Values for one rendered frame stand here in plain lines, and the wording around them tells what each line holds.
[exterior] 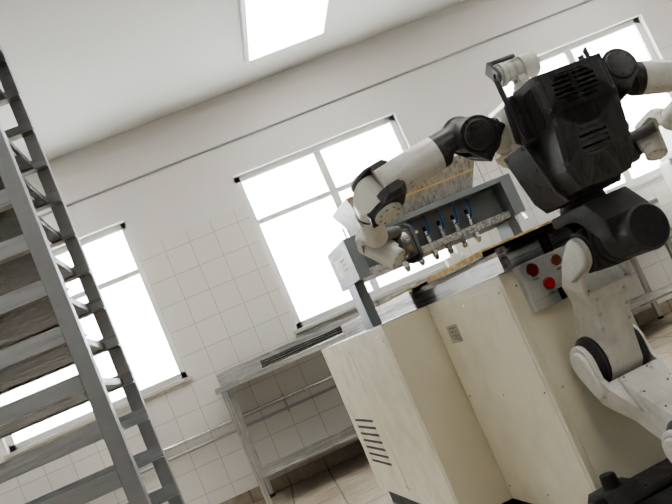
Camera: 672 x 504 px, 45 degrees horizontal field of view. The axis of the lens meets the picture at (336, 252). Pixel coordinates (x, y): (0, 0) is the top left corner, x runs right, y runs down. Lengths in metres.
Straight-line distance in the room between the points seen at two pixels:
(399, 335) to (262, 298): 3.36
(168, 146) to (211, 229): 0.74
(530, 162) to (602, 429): 0.81
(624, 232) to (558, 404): 0.62
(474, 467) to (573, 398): 0.73
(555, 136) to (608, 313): 0.53
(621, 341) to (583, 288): 0.21
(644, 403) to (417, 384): 0.98
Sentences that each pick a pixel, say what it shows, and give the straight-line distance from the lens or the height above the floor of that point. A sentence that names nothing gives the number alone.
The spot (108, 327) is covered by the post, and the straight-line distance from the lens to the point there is 1.91.
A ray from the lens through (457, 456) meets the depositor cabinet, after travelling 2.99.
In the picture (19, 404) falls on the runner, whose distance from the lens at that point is 1.51.
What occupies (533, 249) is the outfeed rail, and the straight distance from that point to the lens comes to 2.75.
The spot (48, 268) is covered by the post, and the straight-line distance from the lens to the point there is 1.49.
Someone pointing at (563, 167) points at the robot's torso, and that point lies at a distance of 1.99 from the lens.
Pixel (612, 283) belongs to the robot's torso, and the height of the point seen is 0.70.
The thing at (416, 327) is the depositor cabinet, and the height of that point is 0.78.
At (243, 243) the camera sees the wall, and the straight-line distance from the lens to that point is 6.26.
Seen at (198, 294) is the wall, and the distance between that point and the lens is 6.23.
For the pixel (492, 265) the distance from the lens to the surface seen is 2.36.
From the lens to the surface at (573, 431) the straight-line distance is 2.38.
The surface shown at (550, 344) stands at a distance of 2.36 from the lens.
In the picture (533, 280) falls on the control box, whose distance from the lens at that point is 2.33.
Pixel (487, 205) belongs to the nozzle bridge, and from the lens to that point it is 3.22.
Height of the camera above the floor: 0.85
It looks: 6 degrees up
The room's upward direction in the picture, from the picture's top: 24 degrees counter-clockwise
